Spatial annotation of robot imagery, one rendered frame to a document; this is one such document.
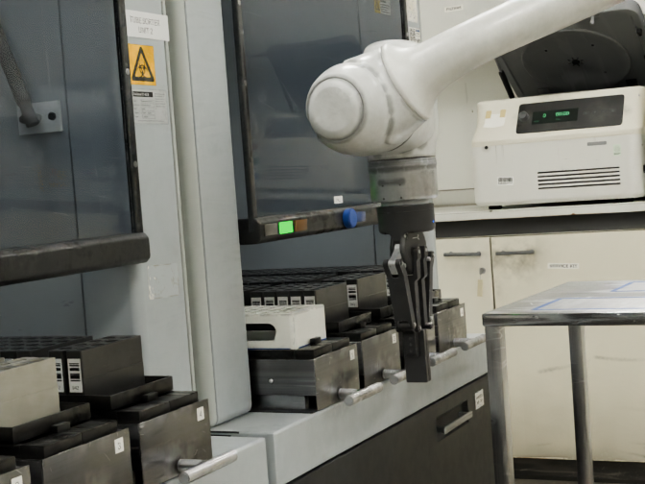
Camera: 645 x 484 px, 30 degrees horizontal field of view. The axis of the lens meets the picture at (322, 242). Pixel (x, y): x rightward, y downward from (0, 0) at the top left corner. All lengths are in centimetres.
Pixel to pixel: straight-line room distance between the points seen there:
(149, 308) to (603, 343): 264
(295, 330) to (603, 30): 263
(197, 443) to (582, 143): 268
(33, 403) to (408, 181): 58
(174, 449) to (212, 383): 25
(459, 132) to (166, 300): 329
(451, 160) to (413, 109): 328
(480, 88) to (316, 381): 313
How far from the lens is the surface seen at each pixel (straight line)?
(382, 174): 156
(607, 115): 389
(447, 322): 206
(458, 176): 467
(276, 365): 163
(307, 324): 166
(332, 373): 165
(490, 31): 141
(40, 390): 125
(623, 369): 392
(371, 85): 137
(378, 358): 179
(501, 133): 398
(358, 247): 222
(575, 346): 226
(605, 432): 397
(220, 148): 158
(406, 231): 156
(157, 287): 145
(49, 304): 149
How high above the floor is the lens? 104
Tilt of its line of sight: 3 degrees down
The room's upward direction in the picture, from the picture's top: 4 degrees counter-clockwise
